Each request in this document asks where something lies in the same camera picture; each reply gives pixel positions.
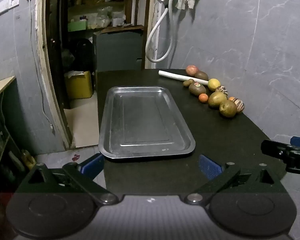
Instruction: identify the thin white wall cable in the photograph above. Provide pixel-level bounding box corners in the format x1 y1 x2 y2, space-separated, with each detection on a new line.
28 0 53 131

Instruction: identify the wooden side table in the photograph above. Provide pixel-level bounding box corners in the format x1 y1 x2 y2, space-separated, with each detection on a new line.
0 76 17 106

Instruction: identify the yellow storage box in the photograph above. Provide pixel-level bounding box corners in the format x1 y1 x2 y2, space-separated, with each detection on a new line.
64 70 93 100

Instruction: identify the white door frame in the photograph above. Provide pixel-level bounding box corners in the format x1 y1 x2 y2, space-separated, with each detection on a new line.
34 0 73 151

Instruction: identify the brown kiwi with sticker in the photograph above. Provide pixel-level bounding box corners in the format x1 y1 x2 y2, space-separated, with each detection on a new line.
189 82 207 97

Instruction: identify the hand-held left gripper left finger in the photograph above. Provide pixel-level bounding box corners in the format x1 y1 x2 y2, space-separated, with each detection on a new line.
17 154 118 205

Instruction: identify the large brown kiwi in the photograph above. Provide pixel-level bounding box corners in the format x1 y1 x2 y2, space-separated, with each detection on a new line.
194 71 209 81

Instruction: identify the dark grey cabinet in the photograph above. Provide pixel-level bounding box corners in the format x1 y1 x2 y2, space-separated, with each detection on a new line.
92 29 144 72

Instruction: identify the yellow lemon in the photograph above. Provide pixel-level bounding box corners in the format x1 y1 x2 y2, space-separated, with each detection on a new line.
207 78 221 92

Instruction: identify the wooden storage shelf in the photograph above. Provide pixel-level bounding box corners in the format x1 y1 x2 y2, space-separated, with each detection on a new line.
66 0 143 33

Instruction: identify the white cylindrical stick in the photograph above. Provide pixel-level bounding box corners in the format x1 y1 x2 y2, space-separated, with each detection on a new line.
158 70 209 85

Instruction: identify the red apple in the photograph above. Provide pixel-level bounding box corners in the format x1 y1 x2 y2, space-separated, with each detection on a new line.
186 65 200 77

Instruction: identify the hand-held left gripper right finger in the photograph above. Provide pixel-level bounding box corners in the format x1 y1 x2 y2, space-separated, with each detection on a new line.
184 154 283 205

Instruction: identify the rectangular metal tray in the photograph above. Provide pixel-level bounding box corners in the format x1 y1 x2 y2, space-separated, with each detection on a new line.
98 86 196 160

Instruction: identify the green box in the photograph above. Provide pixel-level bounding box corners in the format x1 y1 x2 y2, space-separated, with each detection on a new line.
67 20 88 32

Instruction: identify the white flexible hose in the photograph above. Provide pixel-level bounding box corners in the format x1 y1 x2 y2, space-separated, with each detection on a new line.
145 0 177 63

